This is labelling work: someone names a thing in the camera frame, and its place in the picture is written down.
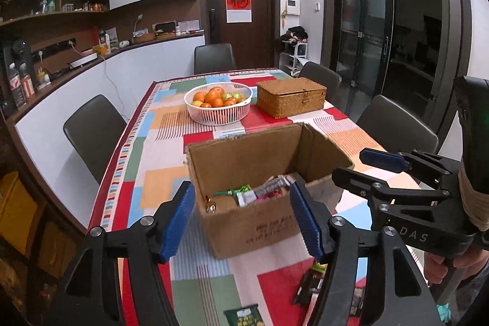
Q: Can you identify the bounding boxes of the white shoe rack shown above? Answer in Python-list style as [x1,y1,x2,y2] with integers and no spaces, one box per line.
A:
[279,41,308,77]

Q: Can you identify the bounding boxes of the grey chair right far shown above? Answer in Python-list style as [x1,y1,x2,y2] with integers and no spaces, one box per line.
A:
[299,61,341,103]

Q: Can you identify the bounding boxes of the black coffee machine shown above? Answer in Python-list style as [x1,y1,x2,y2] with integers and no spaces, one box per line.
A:
[1,37,37,99]

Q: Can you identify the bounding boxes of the woven wicker box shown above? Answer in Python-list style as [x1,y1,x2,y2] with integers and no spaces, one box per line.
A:
[257,78,327,119]

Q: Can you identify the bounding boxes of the grey chair far end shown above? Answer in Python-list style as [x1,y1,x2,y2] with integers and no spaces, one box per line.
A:
[194,44,236,75]

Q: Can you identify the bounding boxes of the gold fortune biscuit bag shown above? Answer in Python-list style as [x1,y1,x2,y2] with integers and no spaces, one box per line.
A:
[206,195,239,214]

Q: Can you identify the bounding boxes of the white fruit basket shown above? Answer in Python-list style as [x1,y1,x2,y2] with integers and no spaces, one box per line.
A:
[184,82,253,126]

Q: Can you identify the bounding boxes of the water bottle red label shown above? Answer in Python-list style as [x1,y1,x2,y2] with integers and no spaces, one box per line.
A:
[9,63,27,109]

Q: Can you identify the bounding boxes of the grey chair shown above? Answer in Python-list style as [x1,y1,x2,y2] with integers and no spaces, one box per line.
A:
[63,94,127,185]
[299,61,341,103]
[356,95,439,153]

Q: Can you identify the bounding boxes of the foil candy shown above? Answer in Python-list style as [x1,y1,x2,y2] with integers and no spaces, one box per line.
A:
[206,202,216,214]

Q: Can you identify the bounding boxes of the green cracker packet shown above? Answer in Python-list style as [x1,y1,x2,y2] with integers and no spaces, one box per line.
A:
[224,304,265,326]

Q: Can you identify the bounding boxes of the grey chair left side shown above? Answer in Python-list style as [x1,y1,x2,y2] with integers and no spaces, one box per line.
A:
[63,94,127,185]

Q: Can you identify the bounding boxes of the grey chair right near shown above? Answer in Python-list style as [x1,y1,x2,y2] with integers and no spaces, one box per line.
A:
[356,95,439,153]

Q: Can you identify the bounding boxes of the black snack packet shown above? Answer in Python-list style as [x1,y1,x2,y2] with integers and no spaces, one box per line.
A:
[292,260,366,315]

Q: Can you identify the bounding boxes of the white snack packet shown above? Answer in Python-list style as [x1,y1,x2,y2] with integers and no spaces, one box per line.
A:
[236,189,258,208]

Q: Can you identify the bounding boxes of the person right hand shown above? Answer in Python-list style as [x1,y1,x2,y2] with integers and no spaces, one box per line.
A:
[424,247,488,285]

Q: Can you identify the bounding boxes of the dark wooden door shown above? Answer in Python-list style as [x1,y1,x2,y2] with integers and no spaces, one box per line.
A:
[200,0,280,69]

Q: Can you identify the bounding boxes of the colourful checked tablecloth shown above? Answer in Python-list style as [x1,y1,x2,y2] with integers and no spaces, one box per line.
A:
[87,68,433,326]

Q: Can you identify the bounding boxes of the small red dark packet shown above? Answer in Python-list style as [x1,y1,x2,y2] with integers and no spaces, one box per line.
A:
[254,175,291,202]

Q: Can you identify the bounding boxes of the brown cardboard box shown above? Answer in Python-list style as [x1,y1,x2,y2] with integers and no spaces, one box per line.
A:
[186,123,354,259]

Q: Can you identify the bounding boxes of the oranges in basket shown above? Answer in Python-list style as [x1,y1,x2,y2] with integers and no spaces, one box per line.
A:
[191,87,246,108]

